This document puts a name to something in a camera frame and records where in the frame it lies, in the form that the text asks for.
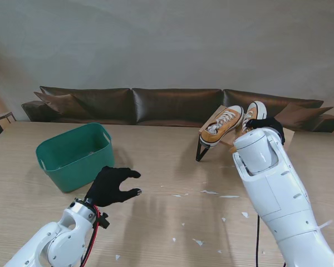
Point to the green plastic basket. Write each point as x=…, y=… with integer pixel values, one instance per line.
x=72, y=150

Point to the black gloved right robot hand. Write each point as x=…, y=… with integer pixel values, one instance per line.
x=275, y=125

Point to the yellow canvas sneaker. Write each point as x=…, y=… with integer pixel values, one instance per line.
x=253, y=109
x=228, y=122

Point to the brown leather sofa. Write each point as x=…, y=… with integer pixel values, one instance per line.
x=169, y=105

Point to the small wooden stand black legs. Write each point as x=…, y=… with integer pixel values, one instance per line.
x=225, y=140

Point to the brown sofa cushion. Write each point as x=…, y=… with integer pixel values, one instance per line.
x=300, y=116
x=61, y=104

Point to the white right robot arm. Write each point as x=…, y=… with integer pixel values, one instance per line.
x=275, y=189

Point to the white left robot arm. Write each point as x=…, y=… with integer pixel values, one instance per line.
x=58, y=239

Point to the small wooden side table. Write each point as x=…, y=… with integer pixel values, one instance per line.
x=4, y=114

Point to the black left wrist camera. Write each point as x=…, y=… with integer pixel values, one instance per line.
x=104, y=221

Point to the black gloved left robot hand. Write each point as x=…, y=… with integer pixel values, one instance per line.
x=108, y=189

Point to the long white paper scrap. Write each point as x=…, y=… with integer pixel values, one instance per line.
x=229, y=196
x=208, y=192

